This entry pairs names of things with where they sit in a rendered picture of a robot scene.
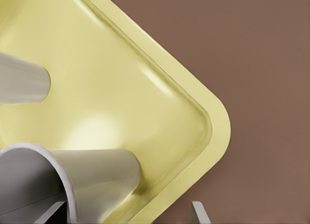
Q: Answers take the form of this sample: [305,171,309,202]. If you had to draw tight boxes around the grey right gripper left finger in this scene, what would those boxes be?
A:
[0,200,73,224]

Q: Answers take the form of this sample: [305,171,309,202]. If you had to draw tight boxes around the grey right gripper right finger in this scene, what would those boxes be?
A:
[191,201,212,224]

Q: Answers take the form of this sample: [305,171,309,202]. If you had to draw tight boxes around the white IKEA cup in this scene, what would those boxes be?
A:
[0,51,52,106]
[0,142,142,224]

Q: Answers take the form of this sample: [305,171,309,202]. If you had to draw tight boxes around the pale yellow tray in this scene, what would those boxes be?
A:
[0,0,231,224]

